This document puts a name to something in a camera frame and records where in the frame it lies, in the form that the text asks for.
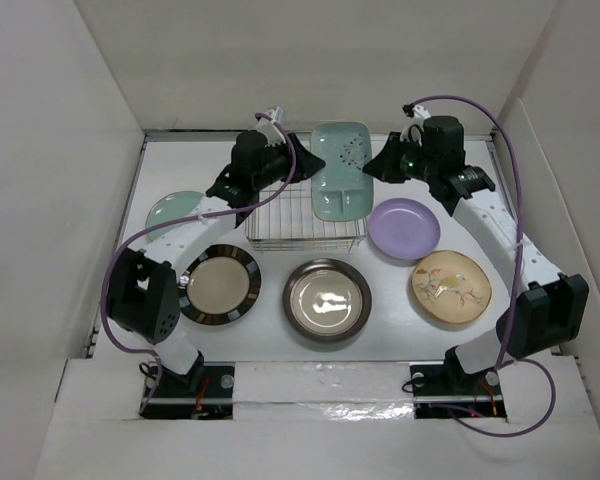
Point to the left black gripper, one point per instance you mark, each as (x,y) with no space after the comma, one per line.
(306,165)

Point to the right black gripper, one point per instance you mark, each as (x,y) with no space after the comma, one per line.
(383,165)

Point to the rectangular light green plate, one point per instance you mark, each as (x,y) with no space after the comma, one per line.
(341,191)

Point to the purple round plate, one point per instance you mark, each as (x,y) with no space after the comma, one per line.
(404,229)

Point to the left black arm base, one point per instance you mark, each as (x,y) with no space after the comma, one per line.
(210,399)

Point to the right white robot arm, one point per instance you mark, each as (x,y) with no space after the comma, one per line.
(546,305)

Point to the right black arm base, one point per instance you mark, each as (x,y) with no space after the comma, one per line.
(435,396)

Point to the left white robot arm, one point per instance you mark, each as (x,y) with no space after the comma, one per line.
(140,290)

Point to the beige bird pattern plate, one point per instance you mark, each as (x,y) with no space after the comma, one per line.
(451,286)

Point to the brown rimmed deep plate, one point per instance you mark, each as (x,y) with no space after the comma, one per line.
(327,301)

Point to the round light green plate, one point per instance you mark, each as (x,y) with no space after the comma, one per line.
(173,206)

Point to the striped rim beige plate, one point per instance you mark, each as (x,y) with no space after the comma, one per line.
(220,286)

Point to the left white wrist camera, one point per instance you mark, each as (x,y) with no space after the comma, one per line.
(269,125)

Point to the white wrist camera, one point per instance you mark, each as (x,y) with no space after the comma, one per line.
(417,113)
(269,125)

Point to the metal wire dish rack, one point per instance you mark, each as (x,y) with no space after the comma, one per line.
(288,223)

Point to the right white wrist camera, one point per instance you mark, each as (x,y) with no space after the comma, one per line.
(417,113)

